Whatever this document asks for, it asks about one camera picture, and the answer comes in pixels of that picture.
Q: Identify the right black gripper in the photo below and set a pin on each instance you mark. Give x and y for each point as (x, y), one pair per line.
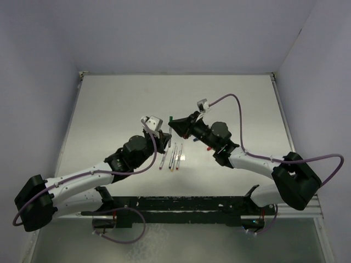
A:
(181, 126)

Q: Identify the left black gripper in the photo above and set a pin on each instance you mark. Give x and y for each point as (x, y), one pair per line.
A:
(163, 138)

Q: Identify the green whiteboard marker pen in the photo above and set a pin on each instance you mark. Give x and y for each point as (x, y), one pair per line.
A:
(170, 128)

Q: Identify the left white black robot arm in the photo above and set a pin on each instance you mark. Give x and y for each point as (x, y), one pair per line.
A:
(42, 200)

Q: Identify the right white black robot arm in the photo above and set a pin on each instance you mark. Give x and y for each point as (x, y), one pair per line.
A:
(293, 181)

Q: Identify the blue whiteboard marker pen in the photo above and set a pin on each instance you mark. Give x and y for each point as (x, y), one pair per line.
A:
(172, 155)

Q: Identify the purple whiteboard marker pen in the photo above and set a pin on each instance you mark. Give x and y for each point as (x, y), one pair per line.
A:
(163, 159)

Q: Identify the red whiteboard marker pen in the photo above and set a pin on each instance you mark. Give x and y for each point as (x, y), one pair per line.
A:
(179, 157)

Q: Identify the yellow whiteboard marker pen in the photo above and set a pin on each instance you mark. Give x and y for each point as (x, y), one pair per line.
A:
(174, 158)

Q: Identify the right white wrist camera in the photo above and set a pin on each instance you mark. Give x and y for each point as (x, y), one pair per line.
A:
(203, 106)

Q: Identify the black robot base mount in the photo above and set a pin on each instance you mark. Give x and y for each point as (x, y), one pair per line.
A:
(232, 211)

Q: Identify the aluminium frame rail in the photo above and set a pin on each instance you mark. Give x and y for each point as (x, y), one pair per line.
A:
(312, 210)

